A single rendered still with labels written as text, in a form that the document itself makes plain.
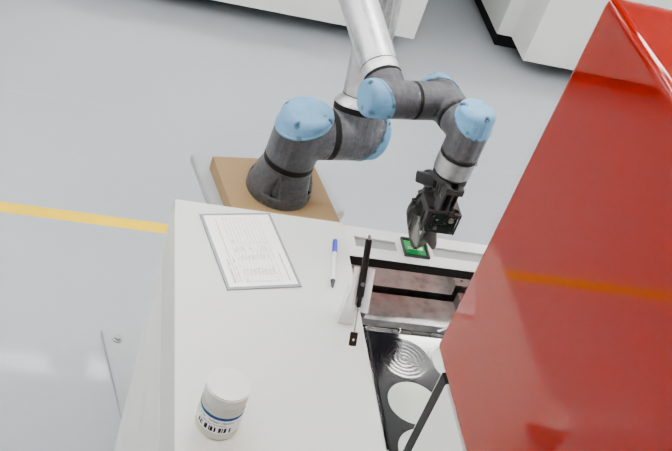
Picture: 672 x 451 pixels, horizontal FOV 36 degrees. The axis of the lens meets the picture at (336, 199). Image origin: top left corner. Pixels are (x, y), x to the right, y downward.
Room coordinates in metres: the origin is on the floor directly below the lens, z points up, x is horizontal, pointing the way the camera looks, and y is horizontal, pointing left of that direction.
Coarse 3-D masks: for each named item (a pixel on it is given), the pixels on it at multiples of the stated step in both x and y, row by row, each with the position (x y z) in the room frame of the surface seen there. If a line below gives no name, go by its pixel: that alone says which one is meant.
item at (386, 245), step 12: (348, 228) 1.70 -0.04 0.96; (360, 228) 1.72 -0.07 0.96; (348, 240) 1.67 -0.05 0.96; (360, 240) 1.69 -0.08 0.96; (372, 240) 1.70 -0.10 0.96; (384, 240) 1.71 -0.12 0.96; (396, 240) 1.72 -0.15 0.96; (444, 240) 1.78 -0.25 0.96; (360, 252) 1.64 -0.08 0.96; (372, 252) 1.66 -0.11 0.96; (384, 252) 1.67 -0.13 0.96; (396, 252) 1.68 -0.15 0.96; (432, 252) 1.72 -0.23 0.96; (444, 252) 1.74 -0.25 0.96; (456, 252) 1.76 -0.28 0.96; (468, 252) 1.77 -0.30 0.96; (480, 252) 1.78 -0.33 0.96; (420, 264) 1.67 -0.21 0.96; (432, 264) 1.69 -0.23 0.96; (444, 264) 1.70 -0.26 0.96; (456, 264) 1.71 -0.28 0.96; (468, 264) 1.73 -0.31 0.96
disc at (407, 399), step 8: (400, 384) 1.39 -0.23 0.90; (408, 384) 1.40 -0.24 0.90; (416, 384) 1.40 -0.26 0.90; (392, 392) 1.36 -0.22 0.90; (400, 392) 1.37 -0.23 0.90; (408, 392) 1.38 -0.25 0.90; (416, 392) 1.38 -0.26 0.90; (424, 392) 1.39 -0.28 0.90; (392, 400) 1.34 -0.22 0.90; (400, 400) 1.35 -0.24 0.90; (408, 400) 1.36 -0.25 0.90; (416, 400) 1.36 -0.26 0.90; (424, 400) 1.37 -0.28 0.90; (392, 408) 1.33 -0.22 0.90; (400, 408) 1.33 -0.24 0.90; (408, 408) 1.34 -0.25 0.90; (416, 408) 1.35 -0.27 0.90; (400, 416) 1.31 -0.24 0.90; (408, 416) 1.32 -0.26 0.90; (416, 416) 1.33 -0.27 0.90
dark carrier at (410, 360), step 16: (368, 336) 1.49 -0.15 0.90; (384, 336) 1.50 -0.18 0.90; (400, 336) 1.51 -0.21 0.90; (416, 336) 1.53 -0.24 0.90; (384, 352) 1.46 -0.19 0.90; (400, 352) 1.47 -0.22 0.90; (416, 352) 1.49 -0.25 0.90; (432, 352) 1.50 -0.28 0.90; (384, 368) 1.41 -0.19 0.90; (400, 368) 1.43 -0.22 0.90; (416, 368) 1.45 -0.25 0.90; (432, 368) 1.46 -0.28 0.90; (384, 384) 1.38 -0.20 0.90; (432, 384) 1.42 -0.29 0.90; (384, 400) 1.34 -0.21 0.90; (384, 416) 1.30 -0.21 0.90; (400, 432) 1.28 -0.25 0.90
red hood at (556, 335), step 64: (640, 64) 1.04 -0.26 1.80; (576, 128) 1.09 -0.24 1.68; (640, 128) 0.99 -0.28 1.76; (576, 192) 1.03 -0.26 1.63; (640, 192) 0.94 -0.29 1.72; (512, 256) 1.09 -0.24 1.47; (576, 256) 0.98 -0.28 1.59; (640, 256) 0.88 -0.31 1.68; (512, 320) 1.02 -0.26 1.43; (576, 320) 0.92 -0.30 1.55; (640, 320) 0.84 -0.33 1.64; (512, 384) 0.96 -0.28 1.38; (576, 384) 0.86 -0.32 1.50; (640, 384) 0.79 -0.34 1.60; (512, 448) 0.90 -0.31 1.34; (576, 448) 0.81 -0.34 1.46; (640, 448) 0.74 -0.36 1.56
